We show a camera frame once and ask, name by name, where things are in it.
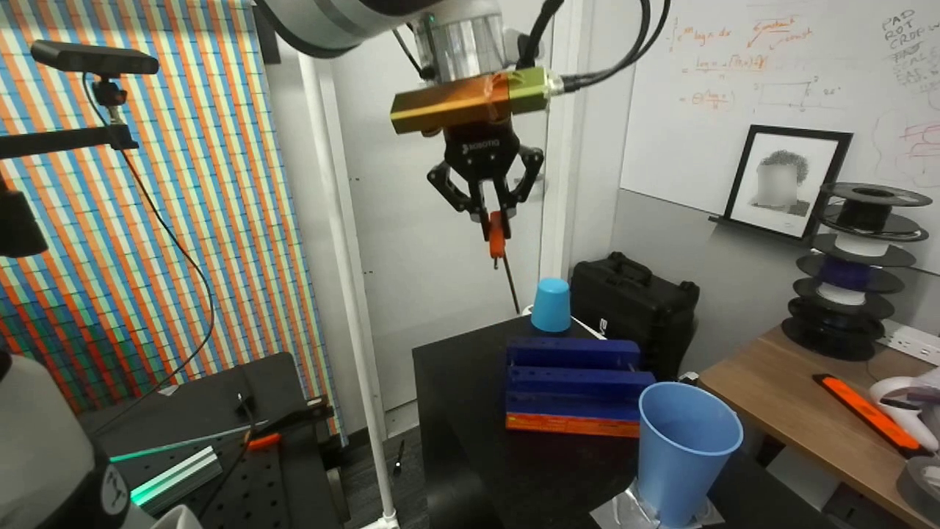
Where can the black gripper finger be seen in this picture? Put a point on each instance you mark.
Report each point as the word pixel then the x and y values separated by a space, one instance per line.
pixel 525 181
pixel 457 188

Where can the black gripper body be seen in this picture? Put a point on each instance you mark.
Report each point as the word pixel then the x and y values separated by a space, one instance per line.
pixel 483 154

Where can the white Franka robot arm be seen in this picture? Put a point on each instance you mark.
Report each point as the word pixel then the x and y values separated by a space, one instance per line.
pixel 332 19

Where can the upside-down blue plastic cup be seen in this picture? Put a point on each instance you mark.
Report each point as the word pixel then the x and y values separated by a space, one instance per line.
pixel 550 308

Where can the upright blue plastic cup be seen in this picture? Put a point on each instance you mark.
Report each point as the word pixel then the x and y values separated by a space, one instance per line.
pixel 686 458

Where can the slim white pole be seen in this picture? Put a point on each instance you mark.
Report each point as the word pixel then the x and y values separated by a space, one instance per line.
pixel 341 295

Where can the black hard carrying case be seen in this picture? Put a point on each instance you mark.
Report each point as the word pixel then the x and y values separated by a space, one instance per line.
pixel 636 308

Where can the blue rack with orange base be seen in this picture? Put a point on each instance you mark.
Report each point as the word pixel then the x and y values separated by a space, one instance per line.
pixel 577 385

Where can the black framed portrait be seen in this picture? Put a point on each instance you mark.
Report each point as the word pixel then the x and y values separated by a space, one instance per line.
pixel 783 181

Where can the whiteboard with writing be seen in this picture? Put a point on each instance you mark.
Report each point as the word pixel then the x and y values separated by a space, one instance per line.
pixel 783 69

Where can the blue filament spool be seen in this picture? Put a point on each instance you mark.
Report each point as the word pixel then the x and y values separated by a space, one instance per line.
pixel 846 270

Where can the white filament spool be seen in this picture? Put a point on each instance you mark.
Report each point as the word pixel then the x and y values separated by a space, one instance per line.
pixel 858 247
pixel 842 292

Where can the wooden desk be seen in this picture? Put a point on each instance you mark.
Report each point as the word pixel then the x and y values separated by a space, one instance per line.
pixel 783 399

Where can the black filament spool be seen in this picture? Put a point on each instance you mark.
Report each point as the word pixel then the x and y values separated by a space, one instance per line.
pixel 834 326
pixel 867 210

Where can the grey tape patch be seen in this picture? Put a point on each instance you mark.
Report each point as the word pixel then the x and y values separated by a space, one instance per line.
pixel 613 514

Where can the black breadboard table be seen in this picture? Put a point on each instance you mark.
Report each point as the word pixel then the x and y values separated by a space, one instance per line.
pixel 253 489

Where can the green lit bar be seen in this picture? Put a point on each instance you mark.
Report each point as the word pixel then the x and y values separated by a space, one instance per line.
pixel 171 474

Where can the orange utility knife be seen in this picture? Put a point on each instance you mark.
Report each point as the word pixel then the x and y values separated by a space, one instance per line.
pixel 867 411

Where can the white rounded housing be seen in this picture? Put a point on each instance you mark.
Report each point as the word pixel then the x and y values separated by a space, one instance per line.
pixel 40 451

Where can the grey tape roll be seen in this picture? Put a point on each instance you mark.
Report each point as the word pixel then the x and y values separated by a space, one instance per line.
pixel 924 489

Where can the black stereo camera bar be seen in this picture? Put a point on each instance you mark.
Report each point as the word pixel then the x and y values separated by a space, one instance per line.
pixel 93 60

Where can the black camera stand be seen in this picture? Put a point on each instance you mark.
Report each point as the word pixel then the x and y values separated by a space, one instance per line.
pixel 60 142

